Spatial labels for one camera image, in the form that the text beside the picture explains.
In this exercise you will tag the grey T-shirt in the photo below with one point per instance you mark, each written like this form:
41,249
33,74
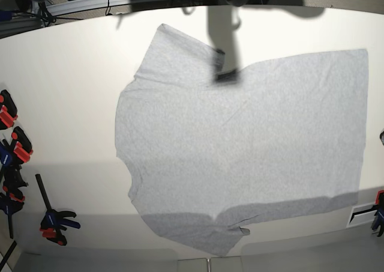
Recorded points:
210,152

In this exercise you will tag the blue orange bar clamp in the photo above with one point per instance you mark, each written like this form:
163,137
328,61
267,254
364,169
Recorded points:
55,222

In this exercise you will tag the orange black clamp lower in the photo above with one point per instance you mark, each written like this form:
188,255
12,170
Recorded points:
18,151

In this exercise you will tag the orange black clamp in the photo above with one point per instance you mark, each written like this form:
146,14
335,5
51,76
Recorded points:
8,110
18,151

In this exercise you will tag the orange black clamp upper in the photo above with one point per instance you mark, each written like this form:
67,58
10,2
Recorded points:
8,110

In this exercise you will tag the blue black clamp left edge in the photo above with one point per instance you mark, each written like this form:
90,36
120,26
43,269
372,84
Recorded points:
12,199

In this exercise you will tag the blue clamp right edge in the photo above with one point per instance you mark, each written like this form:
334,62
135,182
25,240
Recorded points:
378,217

